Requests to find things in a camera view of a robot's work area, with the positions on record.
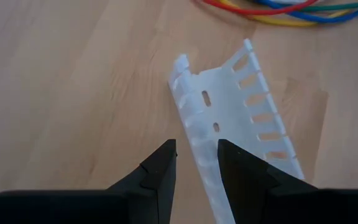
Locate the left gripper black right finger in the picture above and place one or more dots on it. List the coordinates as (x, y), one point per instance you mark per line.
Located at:
(275, 205)

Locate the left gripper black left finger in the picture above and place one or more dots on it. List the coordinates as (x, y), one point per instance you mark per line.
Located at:
(120, 205)

